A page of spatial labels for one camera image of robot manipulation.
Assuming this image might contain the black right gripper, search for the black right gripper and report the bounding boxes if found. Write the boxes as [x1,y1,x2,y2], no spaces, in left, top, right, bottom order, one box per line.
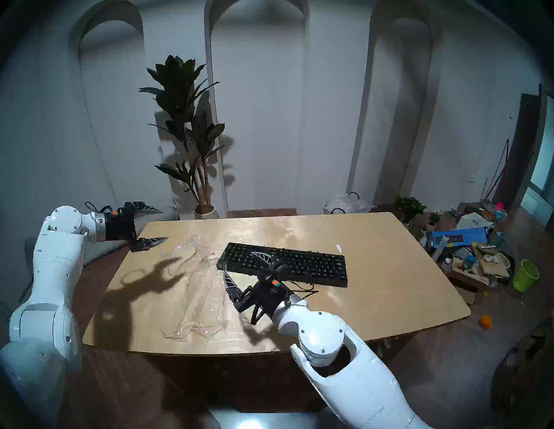
[223,251,291,325]

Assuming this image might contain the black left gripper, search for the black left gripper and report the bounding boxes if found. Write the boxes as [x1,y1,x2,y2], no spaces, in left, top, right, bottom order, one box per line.
[104,202,168,253]

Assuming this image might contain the clear plastic wrapping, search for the clear plastic wrapping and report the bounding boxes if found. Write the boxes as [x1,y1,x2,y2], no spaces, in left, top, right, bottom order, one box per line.
[160,235,230,342]

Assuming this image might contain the black computer keyboard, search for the black computer keyboard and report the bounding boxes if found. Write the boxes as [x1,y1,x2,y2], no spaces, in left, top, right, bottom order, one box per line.
[216,242,349,288]

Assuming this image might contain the blue keyboard box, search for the blue keyboard box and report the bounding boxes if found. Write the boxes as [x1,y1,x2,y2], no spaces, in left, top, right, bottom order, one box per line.
[426,227,492,249]

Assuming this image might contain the basket with plastic bags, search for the basket with plastic bags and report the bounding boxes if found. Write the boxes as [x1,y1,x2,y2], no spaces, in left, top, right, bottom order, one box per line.
[322,192,374,215]

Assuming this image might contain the tall dark green plant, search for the tall dark green plant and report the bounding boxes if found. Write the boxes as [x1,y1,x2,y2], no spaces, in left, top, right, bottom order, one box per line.
[138,55,226,208]

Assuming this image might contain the small bushy potted plant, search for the small bushy potted plant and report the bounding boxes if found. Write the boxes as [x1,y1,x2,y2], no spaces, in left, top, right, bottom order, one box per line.
[394,195,427,229]

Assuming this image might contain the brown cardboard box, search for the brown cardboard box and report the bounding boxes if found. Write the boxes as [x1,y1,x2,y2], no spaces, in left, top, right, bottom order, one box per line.
[446,259,492,290]

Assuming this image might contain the white box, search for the white box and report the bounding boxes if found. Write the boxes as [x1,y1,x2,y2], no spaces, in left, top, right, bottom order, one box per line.
[454,212,494,231]

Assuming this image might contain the wooden board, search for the wooden board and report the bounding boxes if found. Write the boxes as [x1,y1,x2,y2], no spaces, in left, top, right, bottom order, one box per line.
[472,244,510,277]

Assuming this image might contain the green plastic waste basket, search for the green plastic waste basket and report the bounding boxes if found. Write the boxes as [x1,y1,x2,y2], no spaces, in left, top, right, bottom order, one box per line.
[513,259,541,292]

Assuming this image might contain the dark wooden chair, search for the dark wooden chair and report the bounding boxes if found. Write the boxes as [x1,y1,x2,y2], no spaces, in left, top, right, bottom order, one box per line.
[493,320,554,416]

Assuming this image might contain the dark door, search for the dark door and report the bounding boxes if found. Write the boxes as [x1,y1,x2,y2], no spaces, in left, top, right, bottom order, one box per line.
[504,93,541,208]

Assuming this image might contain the black keyboard cable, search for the black keyboard cable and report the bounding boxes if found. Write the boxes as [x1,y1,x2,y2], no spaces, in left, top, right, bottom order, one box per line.
[283,280,320,300]

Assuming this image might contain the red handled broom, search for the red handled broom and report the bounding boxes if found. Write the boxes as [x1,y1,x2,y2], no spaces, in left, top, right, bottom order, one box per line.
[484,138,511,212]

